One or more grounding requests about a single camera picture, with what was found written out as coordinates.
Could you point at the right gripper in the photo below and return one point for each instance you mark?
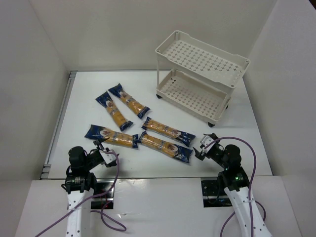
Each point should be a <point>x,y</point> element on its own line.
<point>204,152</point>

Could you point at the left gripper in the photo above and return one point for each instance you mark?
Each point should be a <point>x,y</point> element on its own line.
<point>95,155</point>

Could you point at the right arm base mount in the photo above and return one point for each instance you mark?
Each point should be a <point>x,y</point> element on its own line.
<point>213,195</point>

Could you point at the white two-tier shelf cart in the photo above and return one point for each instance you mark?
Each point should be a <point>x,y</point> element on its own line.
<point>202,77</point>

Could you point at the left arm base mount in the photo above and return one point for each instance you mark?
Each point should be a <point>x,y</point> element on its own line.
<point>106,200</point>

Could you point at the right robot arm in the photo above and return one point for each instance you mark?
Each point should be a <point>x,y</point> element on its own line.
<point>235,183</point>

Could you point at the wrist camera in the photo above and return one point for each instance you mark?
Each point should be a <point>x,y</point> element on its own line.
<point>206,145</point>
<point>109,157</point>

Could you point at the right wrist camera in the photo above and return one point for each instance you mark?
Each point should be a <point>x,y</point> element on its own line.
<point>206,145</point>

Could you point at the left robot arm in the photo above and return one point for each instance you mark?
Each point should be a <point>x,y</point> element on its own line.
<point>81,185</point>

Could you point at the pasta bag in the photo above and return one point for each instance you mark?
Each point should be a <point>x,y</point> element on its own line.
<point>112,137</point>
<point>167,131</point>
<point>137,108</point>
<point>107,102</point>
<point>171,150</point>

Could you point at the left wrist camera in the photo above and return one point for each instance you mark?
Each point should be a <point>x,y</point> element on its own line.
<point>109,157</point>

